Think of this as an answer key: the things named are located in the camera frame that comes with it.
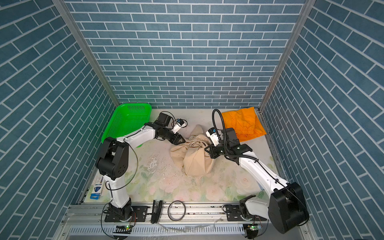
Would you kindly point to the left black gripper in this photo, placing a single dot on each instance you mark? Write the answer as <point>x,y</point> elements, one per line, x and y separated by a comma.
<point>176,138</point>

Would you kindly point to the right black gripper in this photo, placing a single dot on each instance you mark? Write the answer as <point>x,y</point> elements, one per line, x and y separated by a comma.
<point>212,151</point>

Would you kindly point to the orange shorts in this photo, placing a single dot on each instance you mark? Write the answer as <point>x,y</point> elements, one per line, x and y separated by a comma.
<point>245,122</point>

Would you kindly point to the green plastic basket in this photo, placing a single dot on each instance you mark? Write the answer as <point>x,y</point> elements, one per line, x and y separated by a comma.
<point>128,125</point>

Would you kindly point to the beige shorts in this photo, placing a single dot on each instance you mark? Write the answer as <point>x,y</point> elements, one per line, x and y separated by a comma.
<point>191,156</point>

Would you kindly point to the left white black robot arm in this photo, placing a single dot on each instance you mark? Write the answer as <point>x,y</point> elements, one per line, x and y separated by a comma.
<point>113,161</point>

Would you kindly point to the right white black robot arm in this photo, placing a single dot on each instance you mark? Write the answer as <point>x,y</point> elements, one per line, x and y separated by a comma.
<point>286,208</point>

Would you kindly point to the right circuit board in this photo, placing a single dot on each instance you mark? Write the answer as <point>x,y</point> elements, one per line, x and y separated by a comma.
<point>251,229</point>

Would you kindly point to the circuit board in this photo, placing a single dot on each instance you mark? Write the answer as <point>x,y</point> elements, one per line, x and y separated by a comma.
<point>251,229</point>
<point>126,229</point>

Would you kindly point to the white blue paper box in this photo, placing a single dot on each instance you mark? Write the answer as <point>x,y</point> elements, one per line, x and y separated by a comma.
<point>98,187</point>

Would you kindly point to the left circuit board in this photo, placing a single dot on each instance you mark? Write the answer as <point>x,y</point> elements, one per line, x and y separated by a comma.
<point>126,229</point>

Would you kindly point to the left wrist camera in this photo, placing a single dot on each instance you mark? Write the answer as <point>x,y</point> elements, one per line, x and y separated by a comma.
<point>168,121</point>

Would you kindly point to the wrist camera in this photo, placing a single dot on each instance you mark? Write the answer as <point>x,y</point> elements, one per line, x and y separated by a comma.
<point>168,121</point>
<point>212,133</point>

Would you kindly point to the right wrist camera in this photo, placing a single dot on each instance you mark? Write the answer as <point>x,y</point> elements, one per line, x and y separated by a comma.
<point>212,133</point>

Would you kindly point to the black clamp bracket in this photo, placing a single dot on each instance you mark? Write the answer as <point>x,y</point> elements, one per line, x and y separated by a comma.
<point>156,211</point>

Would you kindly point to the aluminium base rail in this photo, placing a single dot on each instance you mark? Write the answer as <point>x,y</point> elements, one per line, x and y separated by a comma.
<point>188,221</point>

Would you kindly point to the left corner aluminium post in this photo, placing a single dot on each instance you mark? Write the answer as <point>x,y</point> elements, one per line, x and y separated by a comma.
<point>77,34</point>

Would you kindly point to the corner aluminium post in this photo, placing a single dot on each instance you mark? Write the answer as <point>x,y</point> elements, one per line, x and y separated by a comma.
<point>77,34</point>
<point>287,51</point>

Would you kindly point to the right corner aluminium post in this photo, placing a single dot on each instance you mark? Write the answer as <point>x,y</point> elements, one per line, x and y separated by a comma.
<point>287,51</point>

